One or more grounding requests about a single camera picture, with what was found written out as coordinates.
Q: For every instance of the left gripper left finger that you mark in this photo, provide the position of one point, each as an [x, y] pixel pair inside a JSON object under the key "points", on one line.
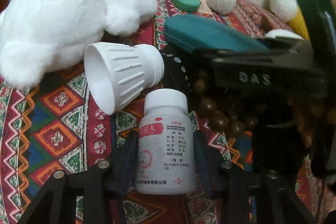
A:
{"points": [[123, 161]]}

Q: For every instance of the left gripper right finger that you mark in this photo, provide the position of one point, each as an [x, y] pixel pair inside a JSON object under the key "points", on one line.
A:
{"points": [[208, 160]]}

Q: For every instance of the white pill bottle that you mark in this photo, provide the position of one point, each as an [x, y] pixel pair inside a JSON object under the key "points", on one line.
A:
{"points": [[165, 163]]}

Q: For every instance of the teal glasses case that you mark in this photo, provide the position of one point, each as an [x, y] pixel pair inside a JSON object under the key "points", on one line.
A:
{"points": [[192, 32]]}

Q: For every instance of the white ribbed plastic cup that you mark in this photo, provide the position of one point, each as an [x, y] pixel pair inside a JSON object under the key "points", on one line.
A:
{"points": [[117, 73]]}

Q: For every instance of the white plush pillow toy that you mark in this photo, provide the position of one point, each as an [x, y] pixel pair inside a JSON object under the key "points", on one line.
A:
{"points": [[280, 33]]}

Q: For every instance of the yellow cushion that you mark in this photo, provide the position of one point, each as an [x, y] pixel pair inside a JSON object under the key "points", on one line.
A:
{"points": [[298, 25]]}

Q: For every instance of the small white plush bird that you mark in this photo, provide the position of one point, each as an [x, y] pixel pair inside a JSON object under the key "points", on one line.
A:
{"points": [[286, 10]]}

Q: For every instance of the patterned red bedspread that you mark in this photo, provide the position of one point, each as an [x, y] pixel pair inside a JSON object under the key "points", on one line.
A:
{"points": [[58, 126]]}

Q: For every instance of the black nike glove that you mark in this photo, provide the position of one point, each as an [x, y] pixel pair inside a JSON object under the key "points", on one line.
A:
{"points": [[181, 72]]}

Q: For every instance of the small green oval box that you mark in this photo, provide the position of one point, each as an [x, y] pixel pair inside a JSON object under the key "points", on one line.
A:
{"points": [[187, 5]]}

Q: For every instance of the large white plush toy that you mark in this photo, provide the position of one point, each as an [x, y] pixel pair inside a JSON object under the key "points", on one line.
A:
{"points": [[42, 36]]}

